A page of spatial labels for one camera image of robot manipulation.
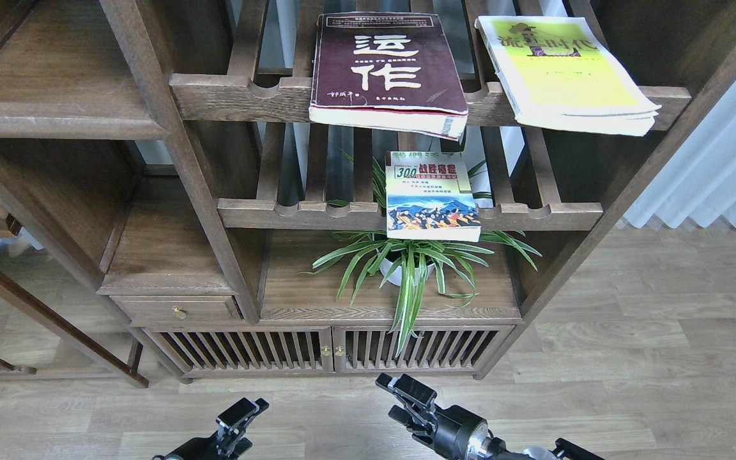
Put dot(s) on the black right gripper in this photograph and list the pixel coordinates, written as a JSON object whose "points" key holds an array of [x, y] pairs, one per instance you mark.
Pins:
{"points": [[454, 433]]}

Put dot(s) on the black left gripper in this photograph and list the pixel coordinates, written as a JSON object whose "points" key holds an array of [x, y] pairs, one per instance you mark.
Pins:
{"points": [[230, 442]]}

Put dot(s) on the colourful 300 paperback book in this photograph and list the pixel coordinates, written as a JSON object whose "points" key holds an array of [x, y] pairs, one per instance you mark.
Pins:
{"points": [[429, 197]]}

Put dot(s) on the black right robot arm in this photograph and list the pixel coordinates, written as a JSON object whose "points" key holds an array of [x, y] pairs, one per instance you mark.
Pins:
{"points": [[497, 449]]}

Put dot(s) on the right slatted cabinet door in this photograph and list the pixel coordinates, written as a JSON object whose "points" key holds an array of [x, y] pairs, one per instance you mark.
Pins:
{"points": [[444, 349]]}

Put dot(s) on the slatted cabinet door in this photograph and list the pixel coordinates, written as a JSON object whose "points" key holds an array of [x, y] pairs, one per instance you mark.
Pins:
{"points": [[444, 349], [237, 352]]}

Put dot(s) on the left slatted cabinet door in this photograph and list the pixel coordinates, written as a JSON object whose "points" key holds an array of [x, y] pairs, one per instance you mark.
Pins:
{"points": [[237, 352]]}

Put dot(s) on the brass drawer knob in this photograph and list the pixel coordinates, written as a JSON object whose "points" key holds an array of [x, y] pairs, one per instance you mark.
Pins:
{"points": [[179, 313]]}

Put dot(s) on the white plant pot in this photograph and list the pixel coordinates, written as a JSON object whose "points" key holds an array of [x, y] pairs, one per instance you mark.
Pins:
{"points": [[405, 267]]}

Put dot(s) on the small wooden drawer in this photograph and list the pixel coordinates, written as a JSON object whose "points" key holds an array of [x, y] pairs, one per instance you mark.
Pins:
{"points": [[147, 310]]}

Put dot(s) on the dark wooden bookshelf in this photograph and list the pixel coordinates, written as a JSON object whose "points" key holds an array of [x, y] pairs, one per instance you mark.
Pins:
{"points": [[140, 142]]}

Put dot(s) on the maroon book white characters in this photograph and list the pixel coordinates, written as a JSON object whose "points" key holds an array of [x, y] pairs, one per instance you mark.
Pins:
{"points": [[387, 70]]}

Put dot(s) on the yellow cover book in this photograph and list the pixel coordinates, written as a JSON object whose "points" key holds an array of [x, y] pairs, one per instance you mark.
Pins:
{"points": [[557, 75]]}

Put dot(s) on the white pleated curtain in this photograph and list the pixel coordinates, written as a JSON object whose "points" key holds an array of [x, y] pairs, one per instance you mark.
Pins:
{"points": [[698, 185]]}

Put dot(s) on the wooden side furniture frame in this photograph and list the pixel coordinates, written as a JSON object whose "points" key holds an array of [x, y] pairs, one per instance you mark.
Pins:
{"points": [[32, 307]]}

